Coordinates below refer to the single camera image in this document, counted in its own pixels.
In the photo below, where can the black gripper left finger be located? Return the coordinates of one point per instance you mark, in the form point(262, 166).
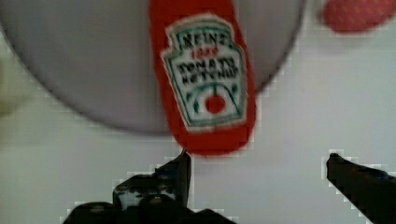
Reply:
point(158, 198)

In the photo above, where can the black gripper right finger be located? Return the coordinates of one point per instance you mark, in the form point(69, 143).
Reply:
point(371, 191)

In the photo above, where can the red plush ketchup bottle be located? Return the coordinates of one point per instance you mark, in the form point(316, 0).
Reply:
point(205, 76)

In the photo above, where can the lilac round plate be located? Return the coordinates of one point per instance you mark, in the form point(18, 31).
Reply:
point(95, 55)

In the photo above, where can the red plush strawberry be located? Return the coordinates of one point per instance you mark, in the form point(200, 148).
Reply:
point(356, 16)

